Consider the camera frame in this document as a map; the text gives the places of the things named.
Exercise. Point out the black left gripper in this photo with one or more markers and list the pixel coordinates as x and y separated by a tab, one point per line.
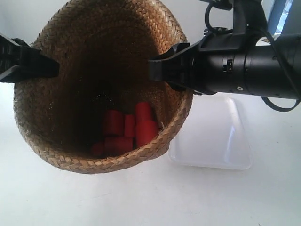
20	62

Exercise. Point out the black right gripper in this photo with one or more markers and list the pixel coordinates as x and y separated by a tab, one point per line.
218	66

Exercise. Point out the brown woven basket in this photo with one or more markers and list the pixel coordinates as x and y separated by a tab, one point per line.
103	47

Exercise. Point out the red cylinder thin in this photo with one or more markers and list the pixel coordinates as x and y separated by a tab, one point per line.
129	128

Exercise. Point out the red cylinder large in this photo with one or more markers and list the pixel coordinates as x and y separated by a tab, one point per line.
113	123
118	145

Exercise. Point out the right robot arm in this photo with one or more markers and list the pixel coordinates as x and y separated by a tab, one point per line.
273	64

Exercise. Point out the white plastic tray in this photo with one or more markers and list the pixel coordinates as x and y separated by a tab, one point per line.
212	136

